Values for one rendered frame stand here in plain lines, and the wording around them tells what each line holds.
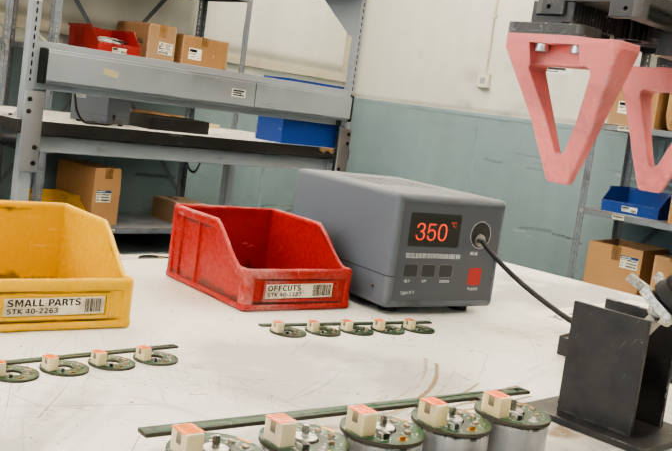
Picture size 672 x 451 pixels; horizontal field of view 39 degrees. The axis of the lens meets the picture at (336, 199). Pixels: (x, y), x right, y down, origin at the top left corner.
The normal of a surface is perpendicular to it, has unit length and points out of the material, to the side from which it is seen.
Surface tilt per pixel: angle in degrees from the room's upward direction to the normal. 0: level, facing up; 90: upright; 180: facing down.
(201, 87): 90
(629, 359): 90
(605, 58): 111
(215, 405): 0
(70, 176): 91
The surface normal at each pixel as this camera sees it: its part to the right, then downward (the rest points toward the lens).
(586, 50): -0.73, 0.32
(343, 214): -0.82, -0.06
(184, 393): 0.14, -0.99
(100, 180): 0.77, 0.15
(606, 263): -0.62, 0.00
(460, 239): 0.56, 0.15
